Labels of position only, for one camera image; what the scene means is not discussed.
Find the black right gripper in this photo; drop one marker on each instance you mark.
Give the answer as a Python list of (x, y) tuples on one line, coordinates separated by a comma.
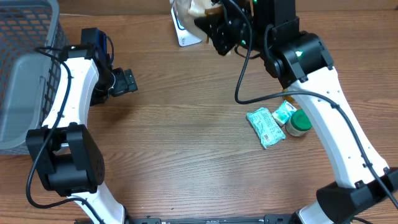
[(219, 34)]

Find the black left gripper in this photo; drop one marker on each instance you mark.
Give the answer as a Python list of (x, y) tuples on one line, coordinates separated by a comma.
[(126, 84)]

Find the teal white tissue packet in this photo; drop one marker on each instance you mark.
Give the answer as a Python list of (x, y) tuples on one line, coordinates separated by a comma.
[(283, 113)]

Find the green lid white jar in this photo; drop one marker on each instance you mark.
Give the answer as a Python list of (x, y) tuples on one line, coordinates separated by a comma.
[(298, 124)]

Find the yellow liquid bottle silver cap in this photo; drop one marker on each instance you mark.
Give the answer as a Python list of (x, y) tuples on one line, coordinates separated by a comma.
[(288, 98)]

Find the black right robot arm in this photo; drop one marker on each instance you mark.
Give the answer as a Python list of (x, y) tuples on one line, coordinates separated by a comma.
[(304, 67)]

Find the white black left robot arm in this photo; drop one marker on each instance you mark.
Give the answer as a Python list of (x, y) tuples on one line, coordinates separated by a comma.
[(68, 166)]

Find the white barcode scanner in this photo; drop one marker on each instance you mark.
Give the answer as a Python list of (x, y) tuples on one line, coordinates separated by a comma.
[(184, 37)]

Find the grey plastic mesh basket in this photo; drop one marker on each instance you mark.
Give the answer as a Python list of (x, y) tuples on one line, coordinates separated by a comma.
[(29, 77)]

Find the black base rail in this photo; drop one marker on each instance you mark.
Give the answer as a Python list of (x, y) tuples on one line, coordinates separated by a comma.
[(267, 219)]

